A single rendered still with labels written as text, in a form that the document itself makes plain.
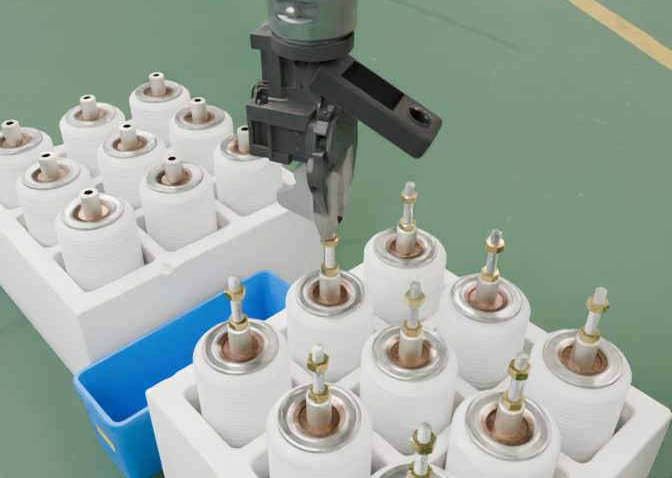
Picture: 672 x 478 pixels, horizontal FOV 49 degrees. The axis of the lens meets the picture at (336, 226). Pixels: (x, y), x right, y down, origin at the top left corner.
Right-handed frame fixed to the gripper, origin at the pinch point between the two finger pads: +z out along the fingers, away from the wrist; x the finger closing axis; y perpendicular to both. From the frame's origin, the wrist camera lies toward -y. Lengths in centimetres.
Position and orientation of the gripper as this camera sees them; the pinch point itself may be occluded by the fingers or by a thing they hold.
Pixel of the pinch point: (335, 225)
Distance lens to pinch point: 73.3
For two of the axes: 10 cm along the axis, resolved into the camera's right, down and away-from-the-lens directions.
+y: -9.3, -2.2, 3.0
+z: 0.0, 8.1, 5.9
